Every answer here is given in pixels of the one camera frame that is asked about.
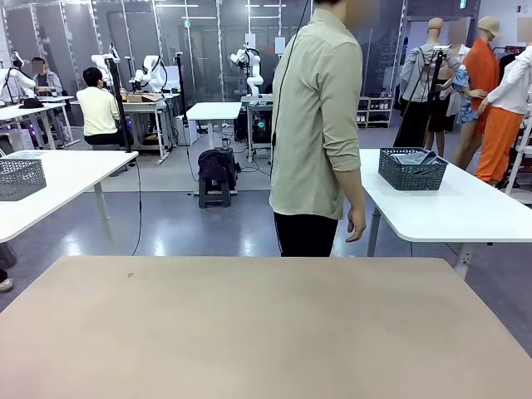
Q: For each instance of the person's right hand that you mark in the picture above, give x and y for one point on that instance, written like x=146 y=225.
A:
x=357 y=226

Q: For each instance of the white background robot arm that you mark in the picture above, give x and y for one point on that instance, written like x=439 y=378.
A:
x=151 y=72
x=251 y=70
x=104 y=62
x=16 y=81

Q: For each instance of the person's right forearm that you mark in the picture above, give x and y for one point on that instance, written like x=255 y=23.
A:
x=351 y=191

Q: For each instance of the grey perforated plastic basket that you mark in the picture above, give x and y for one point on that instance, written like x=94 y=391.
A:
x=21 y=178
x=411 y=178

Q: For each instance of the person in beige shirt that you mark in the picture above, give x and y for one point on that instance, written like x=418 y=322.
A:
x=316 y=124

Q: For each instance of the wooden shoe rack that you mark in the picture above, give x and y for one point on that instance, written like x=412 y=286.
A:
x=376 y=112

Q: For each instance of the computer with glowing fan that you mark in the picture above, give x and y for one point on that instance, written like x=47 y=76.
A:
x=258 y=124

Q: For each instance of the grey plastic step stool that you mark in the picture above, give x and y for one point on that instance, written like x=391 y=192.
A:
x=214 y=195

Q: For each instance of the steel tumbler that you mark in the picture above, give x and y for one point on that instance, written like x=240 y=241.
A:
x=226 y=144

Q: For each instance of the white robot stand desk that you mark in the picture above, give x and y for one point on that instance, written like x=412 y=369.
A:
x=251 y=99

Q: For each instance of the mannequin in orange trousers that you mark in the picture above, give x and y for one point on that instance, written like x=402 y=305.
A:
x=498 y=137

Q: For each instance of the mannequin in grey shirt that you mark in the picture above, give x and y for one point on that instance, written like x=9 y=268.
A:
x=420 y=70

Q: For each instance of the mannequin in floral dress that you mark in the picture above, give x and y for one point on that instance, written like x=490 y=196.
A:
x=464 y=95

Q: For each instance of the white metal rack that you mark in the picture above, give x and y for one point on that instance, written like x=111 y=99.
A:
x=521 y=158

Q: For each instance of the white standing desk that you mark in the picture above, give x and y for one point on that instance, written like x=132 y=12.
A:
x=214 y=111

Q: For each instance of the mannequin in orange jacket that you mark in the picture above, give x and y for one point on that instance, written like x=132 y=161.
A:
x=482 y=70

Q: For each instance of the thin black pole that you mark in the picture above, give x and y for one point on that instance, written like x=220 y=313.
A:
x=179 y=83

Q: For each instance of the white workbench desk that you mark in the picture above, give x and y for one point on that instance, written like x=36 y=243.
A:
x=145 y=106

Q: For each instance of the cardboard box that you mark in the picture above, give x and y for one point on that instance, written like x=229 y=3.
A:
x=143 y=98

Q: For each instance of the black tripod pole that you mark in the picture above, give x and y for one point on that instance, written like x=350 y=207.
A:
x=118 y=104

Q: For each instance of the seated person in yellow top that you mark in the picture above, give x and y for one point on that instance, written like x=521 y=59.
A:
x=97 y=112

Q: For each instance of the clear plastic container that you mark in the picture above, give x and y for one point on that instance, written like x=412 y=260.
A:
x=25 y=154

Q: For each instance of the seated person in grey jacket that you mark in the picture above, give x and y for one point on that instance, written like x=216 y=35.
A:
x=46 y=81

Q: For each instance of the black hat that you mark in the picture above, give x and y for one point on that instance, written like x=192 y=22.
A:
x=31 y=103

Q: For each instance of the white office desk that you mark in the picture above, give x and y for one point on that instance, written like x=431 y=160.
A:
x=25 y=110

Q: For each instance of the black camera tripod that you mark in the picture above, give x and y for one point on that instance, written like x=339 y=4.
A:
x=432 y=79

